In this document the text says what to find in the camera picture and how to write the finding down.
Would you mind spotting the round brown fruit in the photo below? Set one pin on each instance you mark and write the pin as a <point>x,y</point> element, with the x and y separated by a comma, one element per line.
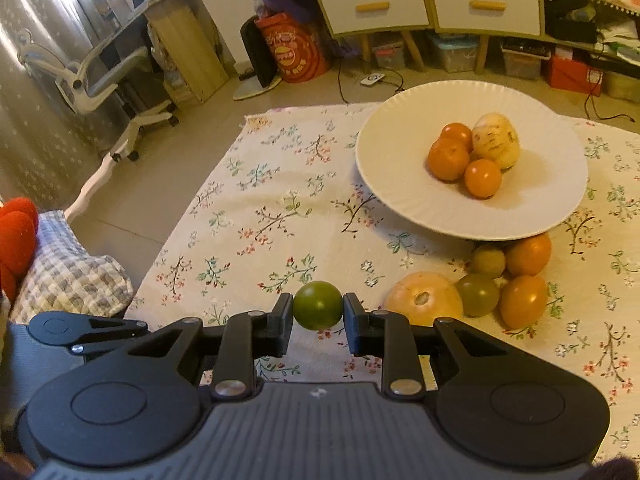
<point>489,261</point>

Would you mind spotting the red printed bag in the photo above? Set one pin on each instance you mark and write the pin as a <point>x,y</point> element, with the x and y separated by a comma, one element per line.
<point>290,52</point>

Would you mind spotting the smooth yellow grapefruit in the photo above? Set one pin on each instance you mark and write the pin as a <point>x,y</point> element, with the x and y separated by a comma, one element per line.
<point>420,300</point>

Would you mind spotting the white office chair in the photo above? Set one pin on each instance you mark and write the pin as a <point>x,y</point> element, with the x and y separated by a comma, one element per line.
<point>107,77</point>

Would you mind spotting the wooden cabinet with white drawers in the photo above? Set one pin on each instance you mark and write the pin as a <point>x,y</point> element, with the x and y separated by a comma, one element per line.
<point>345,10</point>

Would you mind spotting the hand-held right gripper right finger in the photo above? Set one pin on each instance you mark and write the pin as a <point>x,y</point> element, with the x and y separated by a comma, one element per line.
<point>352,325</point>

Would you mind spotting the floral tablecloth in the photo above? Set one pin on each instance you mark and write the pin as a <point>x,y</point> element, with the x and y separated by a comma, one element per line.
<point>280,185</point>

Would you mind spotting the black cushioned backrest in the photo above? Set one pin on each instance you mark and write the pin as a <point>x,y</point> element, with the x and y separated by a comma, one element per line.
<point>255,55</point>

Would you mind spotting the grey patterned curtain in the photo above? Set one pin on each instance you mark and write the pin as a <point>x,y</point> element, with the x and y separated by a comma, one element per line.
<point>40,85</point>

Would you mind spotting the wooden desk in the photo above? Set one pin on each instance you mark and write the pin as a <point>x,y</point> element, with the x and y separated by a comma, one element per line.
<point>190,45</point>

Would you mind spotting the orange mandarin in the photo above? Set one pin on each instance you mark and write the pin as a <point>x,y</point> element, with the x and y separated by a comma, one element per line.
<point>529,255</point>
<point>523,301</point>
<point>456,134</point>
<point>482,178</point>
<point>447,160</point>

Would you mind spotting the red cardboard box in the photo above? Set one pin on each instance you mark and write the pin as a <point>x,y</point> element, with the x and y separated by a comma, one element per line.
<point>570,72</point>

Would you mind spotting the checkered blanket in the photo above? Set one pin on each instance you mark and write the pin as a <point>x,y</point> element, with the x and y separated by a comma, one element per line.
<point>70,270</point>

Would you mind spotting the small clear storage box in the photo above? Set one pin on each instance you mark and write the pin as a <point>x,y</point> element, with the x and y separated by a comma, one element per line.
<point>389,55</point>

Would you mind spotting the stack of papers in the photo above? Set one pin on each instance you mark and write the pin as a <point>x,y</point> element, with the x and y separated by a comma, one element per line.
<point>620,35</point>

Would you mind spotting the white ribbed plate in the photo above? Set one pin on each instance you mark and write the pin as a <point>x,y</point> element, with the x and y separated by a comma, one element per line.
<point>400,185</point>

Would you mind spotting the speckled yellow grapefruit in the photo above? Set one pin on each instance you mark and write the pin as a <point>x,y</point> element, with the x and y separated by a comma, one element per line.
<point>495,140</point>

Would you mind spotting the red plush cushion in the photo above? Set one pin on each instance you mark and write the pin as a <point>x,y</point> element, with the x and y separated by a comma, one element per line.
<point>17,235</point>

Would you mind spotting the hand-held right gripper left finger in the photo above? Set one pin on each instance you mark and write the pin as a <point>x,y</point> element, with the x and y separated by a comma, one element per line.
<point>280,325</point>

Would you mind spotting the beige storage box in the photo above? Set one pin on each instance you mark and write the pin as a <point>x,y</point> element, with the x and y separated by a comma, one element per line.
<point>622,87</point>

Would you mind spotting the wooden cabinet white drawer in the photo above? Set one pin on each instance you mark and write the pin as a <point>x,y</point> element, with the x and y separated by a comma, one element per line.
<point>515,10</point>

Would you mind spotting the clear box dark contents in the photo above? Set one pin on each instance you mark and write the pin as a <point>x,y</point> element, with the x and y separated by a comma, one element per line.
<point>522,62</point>

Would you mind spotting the olive green mandarin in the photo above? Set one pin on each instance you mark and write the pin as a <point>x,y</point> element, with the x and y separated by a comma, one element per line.
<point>477,295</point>

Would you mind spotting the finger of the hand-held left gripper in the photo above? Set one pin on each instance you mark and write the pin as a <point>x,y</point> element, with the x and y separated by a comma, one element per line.
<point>55,325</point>

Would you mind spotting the black bag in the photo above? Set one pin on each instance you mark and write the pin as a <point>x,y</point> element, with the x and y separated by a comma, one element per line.
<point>570,27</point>

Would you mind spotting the clear box blue lid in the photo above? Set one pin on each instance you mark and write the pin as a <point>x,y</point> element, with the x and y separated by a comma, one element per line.
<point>455,55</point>

